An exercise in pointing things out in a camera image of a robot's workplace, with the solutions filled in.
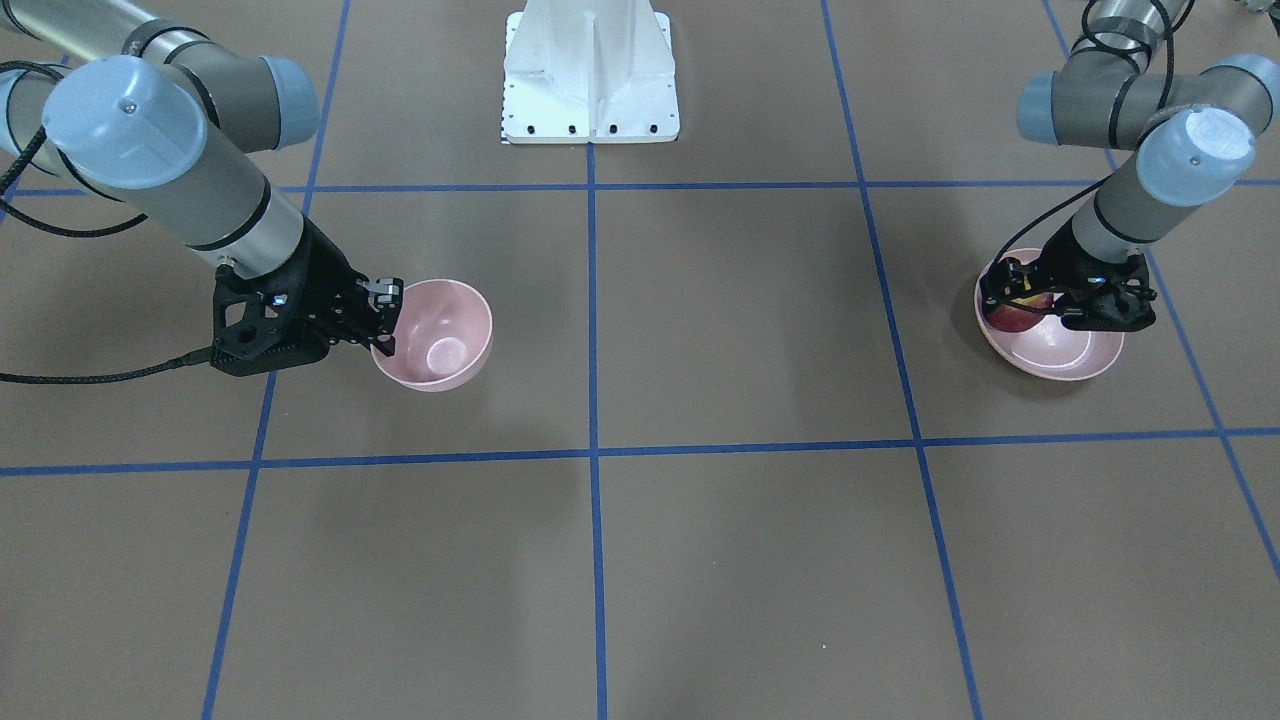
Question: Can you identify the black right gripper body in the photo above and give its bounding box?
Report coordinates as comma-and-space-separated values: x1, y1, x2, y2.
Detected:
209, 219, 375, 377

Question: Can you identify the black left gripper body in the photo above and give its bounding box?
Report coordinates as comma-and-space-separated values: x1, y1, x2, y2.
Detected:
1030, 228, 1157, 332

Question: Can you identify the red apple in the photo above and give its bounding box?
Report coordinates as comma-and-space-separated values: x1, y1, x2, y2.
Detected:
979, 258, 1055, 334

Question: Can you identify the pink bowl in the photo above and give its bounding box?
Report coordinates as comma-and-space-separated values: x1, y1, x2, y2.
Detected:
370, 279, 494, 393

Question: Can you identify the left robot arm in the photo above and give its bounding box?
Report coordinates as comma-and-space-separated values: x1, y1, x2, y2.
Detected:
977, 1, 1277, 333

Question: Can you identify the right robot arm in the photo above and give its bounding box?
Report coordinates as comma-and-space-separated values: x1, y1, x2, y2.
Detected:
3, 1, 404, 384

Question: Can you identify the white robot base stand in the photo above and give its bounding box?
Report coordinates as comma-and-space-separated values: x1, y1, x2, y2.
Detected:
500, 1, 681, 145

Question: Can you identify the pink plate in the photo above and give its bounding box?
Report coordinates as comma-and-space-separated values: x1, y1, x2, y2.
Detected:
973, 281, 1125, 382

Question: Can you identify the blue tape line near crosswise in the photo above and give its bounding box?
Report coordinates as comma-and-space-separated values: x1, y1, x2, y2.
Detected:
1, 427, 1279, 479

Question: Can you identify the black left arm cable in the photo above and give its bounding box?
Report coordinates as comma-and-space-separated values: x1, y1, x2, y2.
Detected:
986, 0, 1189, 291

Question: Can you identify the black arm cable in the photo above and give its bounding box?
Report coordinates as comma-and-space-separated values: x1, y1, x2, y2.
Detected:
986, 0, 1189, 291
0, 60, 216, 386

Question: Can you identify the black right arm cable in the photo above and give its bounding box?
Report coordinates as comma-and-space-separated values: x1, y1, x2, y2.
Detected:
0, 60, 216, 386

